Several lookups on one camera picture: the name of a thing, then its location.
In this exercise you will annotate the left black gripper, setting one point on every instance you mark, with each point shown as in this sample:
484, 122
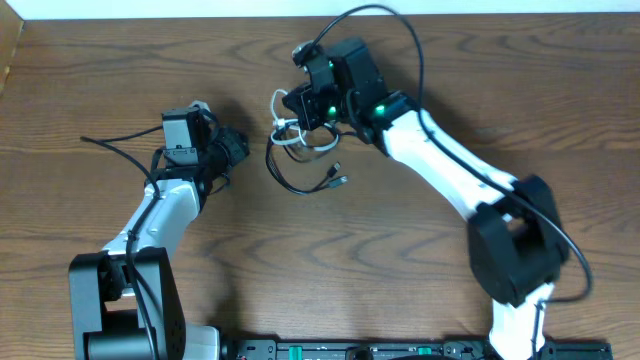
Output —
233, 147

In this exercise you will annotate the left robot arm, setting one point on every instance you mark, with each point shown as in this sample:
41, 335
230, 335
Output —
124, 299

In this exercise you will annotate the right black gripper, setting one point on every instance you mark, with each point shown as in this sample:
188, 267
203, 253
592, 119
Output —
305, 107

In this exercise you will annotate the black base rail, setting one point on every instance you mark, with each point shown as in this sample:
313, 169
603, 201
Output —
458, 349

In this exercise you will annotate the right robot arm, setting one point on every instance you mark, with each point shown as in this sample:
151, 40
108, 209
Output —
516, 248

